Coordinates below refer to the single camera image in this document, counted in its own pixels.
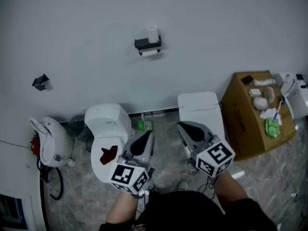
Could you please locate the white rolled cloth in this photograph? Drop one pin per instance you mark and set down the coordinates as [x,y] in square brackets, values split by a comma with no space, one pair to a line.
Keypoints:
[262,82]

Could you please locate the white pipe fitting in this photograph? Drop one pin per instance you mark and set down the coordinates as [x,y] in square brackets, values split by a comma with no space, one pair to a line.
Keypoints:
[71,162]

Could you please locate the red valve box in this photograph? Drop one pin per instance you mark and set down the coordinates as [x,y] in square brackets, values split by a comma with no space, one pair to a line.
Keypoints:
[35,144]

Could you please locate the white crumpled tissue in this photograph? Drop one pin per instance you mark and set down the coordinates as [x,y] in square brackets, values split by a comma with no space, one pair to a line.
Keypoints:
[267,114]

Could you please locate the grey trash bin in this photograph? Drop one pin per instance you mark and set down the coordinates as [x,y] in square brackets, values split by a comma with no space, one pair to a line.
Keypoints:
[77,127]

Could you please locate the brown furry brush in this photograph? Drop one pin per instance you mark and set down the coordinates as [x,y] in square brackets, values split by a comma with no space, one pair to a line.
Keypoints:
[268,94]

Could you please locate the brown cardboard box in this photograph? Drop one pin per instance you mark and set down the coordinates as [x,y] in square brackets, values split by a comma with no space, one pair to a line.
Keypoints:
[240,129]

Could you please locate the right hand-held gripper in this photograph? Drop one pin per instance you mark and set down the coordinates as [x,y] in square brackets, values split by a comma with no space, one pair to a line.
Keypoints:
[214,157]

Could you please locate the small white box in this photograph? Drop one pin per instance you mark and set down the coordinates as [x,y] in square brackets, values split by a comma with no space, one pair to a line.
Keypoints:
[254,92]

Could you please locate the white paper strip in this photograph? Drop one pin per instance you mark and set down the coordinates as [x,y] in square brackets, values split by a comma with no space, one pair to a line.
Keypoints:
[238,175]

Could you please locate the white round ball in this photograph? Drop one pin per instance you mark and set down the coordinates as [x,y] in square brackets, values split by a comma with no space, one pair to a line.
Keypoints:
[260,103]

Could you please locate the thick white toilet paper roll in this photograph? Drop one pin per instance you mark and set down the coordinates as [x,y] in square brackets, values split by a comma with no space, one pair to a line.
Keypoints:
[152,34]

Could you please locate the black wall paper holder shelf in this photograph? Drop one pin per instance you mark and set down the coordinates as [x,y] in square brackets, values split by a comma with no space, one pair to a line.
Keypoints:
[142,43]

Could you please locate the person's left forearm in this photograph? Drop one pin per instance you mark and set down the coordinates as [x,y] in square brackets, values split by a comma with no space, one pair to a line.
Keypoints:
[120,208]

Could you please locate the dark red cloth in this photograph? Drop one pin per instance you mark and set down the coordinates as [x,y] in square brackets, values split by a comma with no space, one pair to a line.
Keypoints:
[108,155]

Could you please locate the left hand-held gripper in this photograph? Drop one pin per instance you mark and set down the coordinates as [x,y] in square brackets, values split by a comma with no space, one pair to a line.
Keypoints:
[125,174]

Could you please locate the person's right shoe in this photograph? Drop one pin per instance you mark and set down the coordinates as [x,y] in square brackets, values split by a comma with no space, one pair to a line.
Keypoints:
[183,185]

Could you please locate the blue white toothbrush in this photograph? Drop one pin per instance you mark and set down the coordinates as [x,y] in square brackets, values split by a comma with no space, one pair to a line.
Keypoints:
[276,115]

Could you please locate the small black block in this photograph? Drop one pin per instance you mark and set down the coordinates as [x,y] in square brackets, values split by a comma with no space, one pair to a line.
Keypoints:
[246,80]

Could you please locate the green cloth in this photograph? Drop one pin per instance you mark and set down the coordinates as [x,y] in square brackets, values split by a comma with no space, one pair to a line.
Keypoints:
[272,128]

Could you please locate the person's right forearm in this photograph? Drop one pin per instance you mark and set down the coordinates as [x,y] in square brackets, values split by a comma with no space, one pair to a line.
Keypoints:
[228,189]

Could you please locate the white appliance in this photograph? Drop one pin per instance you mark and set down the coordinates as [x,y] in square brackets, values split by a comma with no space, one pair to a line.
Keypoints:
[294,97]

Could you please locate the person's black clothing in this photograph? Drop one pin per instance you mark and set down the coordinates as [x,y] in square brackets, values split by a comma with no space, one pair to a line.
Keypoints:
[183,213]

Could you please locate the white rounded toilet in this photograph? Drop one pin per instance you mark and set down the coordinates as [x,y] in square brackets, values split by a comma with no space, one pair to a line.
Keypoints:
[106,119]

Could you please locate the small black wall bracket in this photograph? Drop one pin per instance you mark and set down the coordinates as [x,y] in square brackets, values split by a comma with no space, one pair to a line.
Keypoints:
[39,80]

